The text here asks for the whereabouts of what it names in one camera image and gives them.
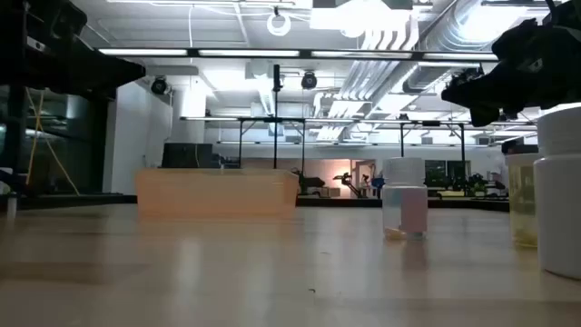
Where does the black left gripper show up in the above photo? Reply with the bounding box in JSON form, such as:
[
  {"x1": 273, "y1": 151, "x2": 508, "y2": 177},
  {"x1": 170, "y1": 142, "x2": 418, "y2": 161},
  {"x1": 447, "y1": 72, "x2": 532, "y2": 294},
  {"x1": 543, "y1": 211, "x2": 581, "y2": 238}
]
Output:
[{"x1": 25, "y1": 38, "x2": 147, "y2": 100}]

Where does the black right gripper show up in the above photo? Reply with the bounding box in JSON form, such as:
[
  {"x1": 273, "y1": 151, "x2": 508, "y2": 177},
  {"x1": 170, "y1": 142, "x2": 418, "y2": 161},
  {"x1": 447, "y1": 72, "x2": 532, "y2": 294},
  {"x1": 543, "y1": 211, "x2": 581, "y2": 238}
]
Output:
[{"x1": 440, "y1": 0, "x2": 581, "y2": 129}]

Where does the amber pill bottle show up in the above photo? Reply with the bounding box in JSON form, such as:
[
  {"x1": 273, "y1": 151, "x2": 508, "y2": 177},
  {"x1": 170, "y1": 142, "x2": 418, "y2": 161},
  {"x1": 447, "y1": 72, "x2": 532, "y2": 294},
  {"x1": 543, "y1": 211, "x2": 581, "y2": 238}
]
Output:
[{"x1": 504, "y1": 152, "x2": 542, "y2": 249}]

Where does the clear pill bottle white cap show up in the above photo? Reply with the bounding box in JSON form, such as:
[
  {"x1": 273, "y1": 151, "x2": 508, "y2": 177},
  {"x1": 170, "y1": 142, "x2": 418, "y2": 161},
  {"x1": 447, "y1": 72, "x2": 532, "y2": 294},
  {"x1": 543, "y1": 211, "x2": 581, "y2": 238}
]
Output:
[{"x1": 381, "y1": 156, "x2": 429, "y2": 242}]

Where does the large white pill bottle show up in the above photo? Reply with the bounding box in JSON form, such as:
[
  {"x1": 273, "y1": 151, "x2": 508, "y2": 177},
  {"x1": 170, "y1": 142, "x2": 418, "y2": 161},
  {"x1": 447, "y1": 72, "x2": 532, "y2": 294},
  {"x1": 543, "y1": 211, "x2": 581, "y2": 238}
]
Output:
[{"x1": 532, "y1": 104, "x2": 581, "y2": 280}]

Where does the black box behind basket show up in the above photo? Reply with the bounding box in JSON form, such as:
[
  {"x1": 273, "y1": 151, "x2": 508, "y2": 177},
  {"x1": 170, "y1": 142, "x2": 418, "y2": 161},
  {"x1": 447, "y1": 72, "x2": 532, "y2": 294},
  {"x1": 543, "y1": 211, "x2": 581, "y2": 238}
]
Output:
[{"x1": 161, "y1": 142, "x2": 215, "y2": 170}]

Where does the translucent orange plastic basket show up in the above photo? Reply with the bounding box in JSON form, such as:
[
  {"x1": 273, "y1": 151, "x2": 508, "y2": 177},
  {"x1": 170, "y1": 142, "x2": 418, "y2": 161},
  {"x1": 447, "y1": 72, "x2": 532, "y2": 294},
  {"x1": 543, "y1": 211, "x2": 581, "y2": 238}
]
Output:
[{"x1": 134, "y1": 167, "x2": 300, "y2": 220}]

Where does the long overhead light bar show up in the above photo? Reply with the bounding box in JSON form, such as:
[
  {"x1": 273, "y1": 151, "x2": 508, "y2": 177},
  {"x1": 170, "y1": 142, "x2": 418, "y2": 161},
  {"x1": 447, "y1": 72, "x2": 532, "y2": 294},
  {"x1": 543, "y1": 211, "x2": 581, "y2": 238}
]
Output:
[{"x1": 97, "y1": 46, "x2": 499, "y2": 62}]

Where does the black vertical pole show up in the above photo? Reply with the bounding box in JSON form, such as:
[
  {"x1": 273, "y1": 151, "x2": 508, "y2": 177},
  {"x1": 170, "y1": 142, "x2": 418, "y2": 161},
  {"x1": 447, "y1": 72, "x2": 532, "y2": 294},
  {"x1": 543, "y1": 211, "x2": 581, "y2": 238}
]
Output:
[{"x1": 271, "y1": 63, "x2": 283, "y2": 170}]

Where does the black ceiling camera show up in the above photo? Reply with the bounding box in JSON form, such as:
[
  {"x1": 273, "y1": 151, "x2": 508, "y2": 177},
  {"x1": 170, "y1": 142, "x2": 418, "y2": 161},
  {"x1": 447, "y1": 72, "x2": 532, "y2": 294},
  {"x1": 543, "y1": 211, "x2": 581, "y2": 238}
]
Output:
[
  {"x1": 151, "y1": 75, "x2": 170, "y2": 96},
  {"x1": 300, "y1": 70, "x2": 319, "y2": 91},
  {"x1": 447, "y1": 66, "x2": 485, "y2": 92}
]

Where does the black workstation frame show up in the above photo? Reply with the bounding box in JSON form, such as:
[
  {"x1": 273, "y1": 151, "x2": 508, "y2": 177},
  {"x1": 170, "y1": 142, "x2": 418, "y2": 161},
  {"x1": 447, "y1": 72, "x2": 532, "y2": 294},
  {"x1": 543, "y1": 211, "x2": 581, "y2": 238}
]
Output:
[
  {"x1": 237, "y1": 115, "x2": 308, "y2": 176},
  {"x1": 399, "y1": 119, "x2": 468, "y2": 178}
]

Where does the yellow strap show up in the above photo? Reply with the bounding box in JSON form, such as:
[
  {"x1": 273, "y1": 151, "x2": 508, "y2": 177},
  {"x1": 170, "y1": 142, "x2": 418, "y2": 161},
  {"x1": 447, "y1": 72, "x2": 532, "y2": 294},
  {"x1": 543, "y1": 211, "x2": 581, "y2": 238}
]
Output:
[{"x1": 24, "y1": 87, "x2": 81, "y2": 197}]

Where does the white coiled cable ring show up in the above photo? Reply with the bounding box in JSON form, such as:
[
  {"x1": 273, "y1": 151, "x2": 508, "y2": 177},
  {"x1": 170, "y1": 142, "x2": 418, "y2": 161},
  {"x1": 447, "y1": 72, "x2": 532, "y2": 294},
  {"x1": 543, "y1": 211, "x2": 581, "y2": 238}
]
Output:
[{"x1": 266, "y1": 12, "x2": 292, "y2": 38}]

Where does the small white post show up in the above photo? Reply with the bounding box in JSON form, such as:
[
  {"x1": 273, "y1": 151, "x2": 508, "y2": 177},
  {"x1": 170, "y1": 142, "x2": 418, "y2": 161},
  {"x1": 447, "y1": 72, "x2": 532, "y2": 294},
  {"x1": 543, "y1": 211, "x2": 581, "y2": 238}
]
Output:
[{"x1": 5, "y1": 192, "x2": 19, "y2": 220}]

